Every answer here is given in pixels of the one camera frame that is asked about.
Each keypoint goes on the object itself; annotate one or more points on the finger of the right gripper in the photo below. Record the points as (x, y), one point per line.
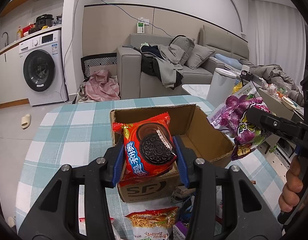
(281, 127)

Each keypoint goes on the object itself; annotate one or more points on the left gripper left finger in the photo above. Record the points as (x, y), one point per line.
(73, 205)

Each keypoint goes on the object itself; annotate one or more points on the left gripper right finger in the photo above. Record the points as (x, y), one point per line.
(226, 204)

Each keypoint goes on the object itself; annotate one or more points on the purple grape candy bag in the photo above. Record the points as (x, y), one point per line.
(230, 117)

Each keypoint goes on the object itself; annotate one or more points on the red Oreo cookie packet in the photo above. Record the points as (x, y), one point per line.
(148, 146)

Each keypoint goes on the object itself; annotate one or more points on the white red noodle snack bag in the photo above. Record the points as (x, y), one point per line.
(153, 224)

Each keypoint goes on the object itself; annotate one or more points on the person's right hand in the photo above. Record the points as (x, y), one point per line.
(289, 198)

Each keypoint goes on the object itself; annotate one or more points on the clear wrapped wafer pack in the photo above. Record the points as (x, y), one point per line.
(182, 193)

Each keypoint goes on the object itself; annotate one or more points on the brown SF cardboard box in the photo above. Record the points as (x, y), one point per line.
(191, 124)

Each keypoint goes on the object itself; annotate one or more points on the blue Oreo packet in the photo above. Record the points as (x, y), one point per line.
(186, 209)

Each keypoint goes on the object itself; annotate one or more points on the grey blanket heap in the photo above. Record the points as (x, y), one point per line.
(273, 73)

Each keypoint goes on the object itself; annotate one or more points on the yellow plastic bag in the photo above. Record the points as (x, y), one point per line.
(237, 87)

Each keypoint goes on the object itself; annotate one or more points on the purple white snack bag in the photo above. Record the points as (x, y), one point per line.
(179, 231)

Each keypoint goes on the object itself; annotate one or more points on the white cylindrical bin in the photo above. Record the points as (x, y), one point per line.
(221, 86)

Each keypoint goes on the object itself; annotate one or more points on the white side table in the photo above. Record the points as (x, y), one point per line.
(200, 91)

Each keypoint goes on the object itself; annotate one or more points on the teal checked tablecloth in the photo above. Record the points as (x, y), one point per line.
(78, 134)

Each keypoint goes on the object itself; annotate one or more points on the grey cushion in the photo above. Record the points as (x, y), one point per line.
(198, 56)

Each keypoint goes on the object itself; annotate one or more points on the beige slipper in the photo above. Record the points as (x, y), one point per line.
(25, 121)

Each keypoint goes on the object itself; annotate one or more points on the grey sofa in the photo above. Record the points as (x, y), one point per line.
(133, 83)

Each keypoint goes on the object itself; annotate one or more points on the grey jacket on sofa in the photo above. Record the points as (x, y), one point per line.
(163, 62)

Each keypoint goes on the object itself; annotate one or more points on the pink cloth pile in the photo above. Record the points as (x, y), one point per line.
(101, 86)

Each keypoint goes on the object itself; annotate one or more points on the black patterned chair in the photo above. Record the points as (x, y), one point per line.
(93, 63)

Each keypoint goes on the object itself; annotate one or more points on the white washing machine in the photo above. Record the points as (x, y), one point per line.
(42, 65)

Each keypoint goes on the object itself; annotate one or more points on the black cooker pot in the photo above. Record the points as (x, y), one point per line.
(44, 20)

